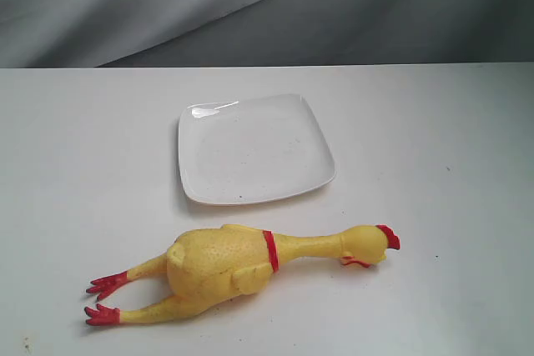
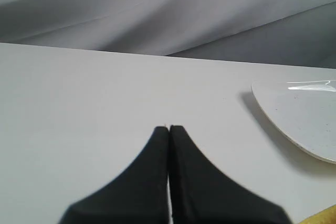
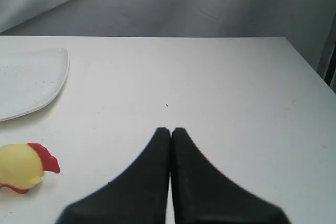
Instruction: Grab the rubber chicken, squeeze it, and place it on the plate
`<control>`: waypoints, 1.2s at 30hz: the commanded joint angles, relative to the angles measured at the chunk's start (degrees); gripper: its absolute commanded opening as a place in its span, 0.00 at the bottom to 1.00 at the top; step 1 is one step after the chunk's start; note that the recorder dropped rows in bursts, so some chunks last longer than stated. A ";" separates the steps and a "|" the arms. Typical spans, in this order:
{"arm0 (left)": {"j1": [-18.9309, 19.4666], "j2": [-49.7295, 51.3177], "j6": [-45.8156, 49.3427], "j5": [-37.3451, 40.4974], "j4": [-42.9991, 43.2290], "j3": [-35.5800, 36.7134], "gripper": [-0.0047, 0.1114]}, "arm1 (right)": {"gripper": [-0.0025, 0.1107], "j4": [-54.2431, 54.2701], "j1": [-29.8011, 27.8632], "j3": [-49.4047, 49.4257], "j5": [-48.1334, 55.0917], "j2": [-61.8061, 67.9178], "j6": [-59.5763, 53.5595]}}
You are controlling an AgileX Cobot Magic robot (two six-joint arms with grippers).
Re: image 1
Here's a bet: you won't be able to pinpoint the white square plate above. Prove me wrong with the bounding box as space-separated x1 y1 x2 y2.
177 94 336 206

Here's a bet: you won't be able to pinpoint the yellow rubber chicken toy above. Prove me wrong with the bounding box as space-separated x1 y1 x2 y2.
84 224 401 327

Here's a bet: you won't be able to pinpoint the grey backdrop cloth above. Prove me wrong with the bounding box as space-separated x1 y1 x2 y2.
1 0 533 68

